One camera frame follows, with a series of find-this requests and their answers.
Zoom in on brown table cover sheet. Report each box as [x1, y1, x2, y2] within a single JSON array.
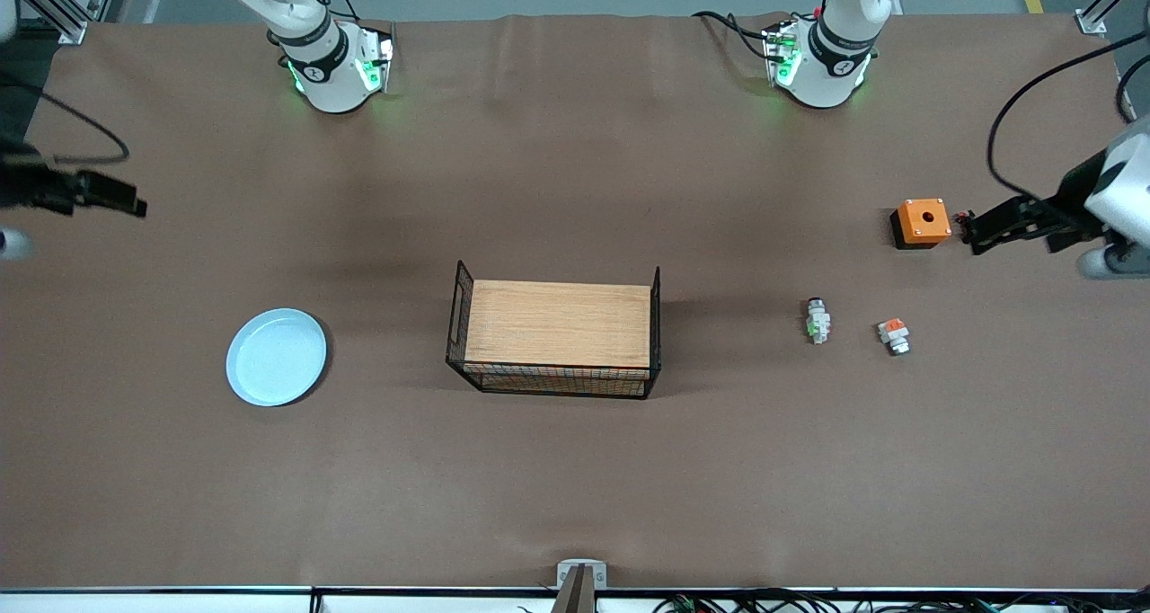
[[0, 13, 1150, 591]]

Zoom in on orange button enclosure box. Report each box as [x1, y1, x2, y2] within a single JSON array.
[[889, 199, 953, 251]]

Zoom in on aluminium frame post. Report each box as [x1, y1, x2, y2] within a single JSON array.
[[1074, 0, 1150, 37], [16, 0, 124, 46]]

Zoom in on black wire basket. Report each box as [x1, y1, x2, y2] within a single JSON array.
[[445, 260, 664, 401]]

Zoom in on black base cables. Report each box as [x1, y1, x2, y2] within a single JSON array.
[[692, 9, 775, 62]]

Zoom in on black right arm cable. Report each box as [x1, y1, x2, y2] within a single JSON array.
[[0, 72, 132, 165]]

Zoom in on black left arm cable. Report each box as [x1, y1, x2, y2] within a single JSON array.
[[986, 29, 1150, 202]]

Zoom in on grey mount bracket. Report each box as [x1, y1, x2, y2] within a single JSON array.
[[550, 559, 608, 613]]

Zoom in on base connector box green light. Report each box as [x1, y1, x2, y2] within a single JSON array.
[[353, 22, 396, 93], [762, 20, 802, 89]]

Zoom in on wooden board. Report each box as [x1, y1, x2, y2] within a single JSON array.
[[464, 280, 652, 369]]

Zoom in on black cable bundle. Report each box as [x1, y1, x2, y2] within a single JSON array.
[[654, 589, 1150, 613]]

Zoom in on light blue round plate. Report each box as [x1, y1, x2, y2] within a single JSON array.
[[225, 307, 329, 408]]

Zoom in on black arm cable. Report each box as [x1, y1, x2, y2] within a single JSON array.
[[986, 29, 1150, 202], [0, 72, 132, 165]]

